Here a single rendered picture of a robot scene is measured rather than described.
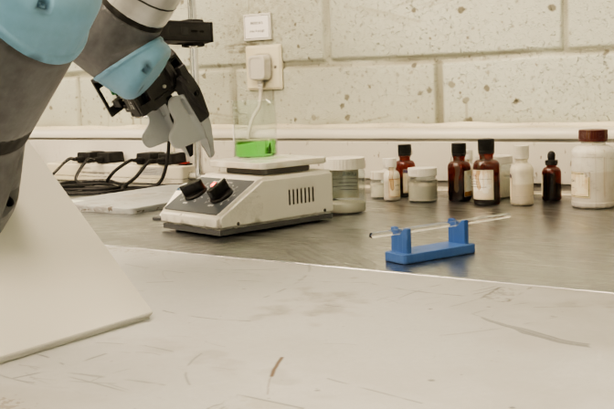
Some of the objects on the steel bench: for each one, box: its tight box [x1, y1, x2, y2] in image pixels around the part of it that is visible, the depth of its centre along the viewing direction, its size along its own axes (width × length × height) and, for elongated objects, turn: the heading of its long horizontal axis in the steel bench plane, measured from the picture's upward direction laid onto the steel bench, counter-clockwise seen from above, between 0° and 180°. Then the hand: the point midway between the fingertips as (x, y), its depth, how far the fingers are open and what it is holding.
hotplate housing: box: [161, 165, 333, 236], centre depth 131 cm, size 22×13×8 cm
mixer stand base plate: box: [71, 184, 181, 215], centre depth 164 cm, size 30×20×1 cm
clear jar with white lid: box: [323, 156, 366, 215], centre depth 140 cm, size 6×6×8 cm
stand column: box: [186, 0, 204, 180], centre depth 170 cm, size 3×3×70 cm
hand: (200, 143), depth 121 cm, fingers open, 3 cm apart
